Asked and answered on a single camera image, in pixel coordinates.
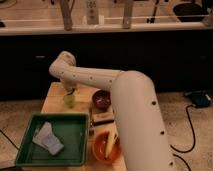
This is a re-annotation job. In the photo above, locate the metal utensil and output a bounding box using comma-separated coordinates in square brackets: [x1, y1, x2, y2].
[89, 108, 94, 135]

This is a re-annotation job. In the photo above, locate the grey folded cloth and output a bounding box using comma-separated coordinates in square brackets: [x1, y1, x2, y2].
[32, 122, 64, 156]

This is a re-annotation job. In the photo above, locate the dark blue floor device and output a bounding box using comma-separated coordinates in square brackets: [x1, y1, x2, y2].
[189, 92, 211, 108]

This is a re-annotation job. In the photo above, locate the green plastic tray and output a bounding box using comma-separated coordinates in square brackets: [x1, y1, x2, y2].
[15, 114, 88, 167]

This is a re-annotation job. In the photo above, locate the black cable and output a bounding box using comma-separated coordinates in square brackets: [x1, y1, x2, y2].
[170, 104, 197, 171]

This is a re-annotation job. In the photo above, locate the dark purple bowl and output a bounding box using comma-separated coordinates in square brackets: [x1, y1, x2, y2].
[92, 90, 111, 110]

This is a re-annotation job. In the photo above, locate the orange bowl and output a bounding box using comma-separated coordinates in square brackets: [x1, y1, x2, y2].
[92, 131, 122, 165]

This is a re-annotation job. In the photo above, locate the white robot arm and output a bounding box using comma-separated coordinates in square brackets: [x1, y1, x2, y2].
[49, 51, 177, 171]

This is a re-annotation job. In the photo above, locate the yellow banana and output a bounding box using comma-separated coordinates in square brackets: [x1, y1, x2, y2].
[105, 130, 116, 158]

